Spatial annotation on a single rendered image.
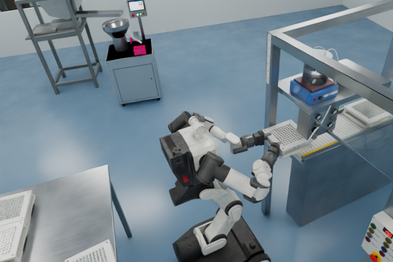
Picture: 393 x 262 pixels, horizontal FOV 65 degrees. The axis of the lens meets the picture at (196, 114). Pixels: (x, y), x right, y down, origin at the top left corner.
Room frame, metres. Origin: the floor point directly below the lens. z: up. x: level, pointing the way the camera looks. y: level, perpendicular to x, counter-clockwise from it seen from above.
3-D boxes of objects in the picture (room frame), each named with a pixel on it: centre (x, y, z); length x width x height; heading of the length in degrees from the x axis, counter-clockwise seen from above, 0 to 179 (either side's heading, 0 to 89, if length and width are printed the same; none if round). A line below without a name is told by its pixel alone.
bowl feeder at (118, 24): (4.09, 0.86, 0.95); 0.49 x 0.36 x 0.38; 94
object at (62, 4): (4.51, 1.61, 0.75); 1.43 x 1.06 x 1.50; 94
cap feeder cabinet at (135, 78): (4.04, 0.81, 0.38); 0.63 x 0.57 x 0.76; 94
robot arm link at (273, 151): (1.38, -0.44, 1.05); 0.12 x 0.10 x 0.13; 140
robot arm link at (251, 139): (1.55, -0.37, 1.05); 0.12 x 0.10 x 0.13; 100
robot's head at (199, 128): (1.34, 0.00, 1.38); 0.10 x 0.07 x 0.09; 18
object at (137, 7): (4.20, 0.61, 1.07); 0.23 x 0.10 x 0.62; 94
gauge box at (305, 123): (1.47, -0.75, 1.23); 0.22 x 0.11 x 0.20; 109
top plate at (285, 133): (1.55, -0.59, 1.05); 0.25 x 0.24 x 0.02; 18
